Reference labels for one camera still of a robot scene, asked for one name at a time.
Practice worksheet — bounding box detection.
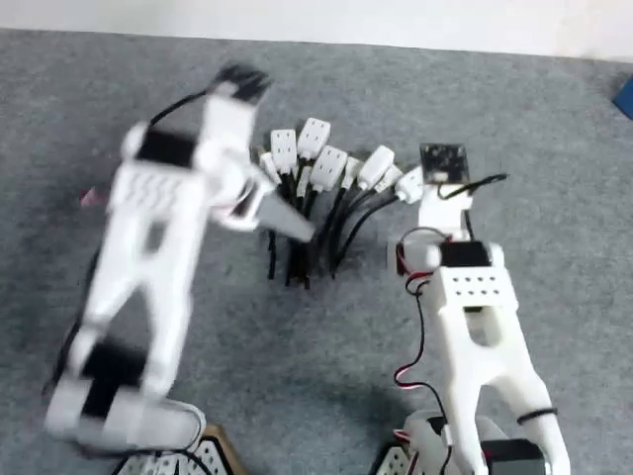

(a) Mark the white outlet socket with cable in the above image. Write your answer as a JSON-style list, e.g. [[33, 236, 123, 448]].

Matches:
[[329, 143, 396, 278], [297, 117, 332, 167], [335, 166, 426, 263], [269, 129, 301, 287], [302, 144, 348, 291]]

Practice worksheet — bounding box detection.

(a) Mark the brown cardboard piece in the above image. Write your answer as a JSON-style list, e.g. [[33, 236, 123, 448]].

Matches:
[[199, 423, 247, 475]]

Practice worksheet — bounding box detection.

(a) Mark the black cable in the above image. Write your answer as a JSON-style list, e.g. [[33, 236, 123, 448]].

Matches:
[[436, 172, 511, 244], [147, 87, 217, 131]]

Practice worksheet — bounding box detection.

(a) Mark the small pink scrap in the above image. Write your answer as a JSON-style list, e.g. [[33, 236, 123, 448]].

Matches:
[[80, 186, 109, 208]]

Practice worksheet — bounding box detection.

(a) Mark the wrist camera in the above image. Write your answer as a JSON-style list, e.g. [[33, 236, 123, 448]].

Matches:
[[418, 142, 469, 186], [212, 62, 274, 109]]

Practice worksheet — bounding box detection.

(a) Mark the white two-prong plug with cable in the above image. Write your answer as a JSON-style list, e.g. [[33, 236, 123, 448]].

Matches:
[[258, 151, 282, 282], [316, 156, 363, 276], [328, 164, 405, 278], [294, 164, 314, 291]]

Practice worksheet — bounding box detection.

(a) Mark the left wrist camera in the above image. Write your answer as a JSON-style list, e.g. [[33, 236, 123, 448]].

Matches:
[[212, 62, 274, 109]]

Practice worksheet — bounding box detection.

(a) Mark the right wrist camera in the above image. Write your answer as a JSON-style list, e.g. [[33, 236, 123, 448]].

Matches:
[[418, 142, 469, 186]]

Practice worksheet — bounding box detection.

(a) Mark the blue box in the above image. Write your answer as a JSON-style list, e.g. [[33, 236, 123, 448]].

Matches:
[[609, 72, 633, 121]]

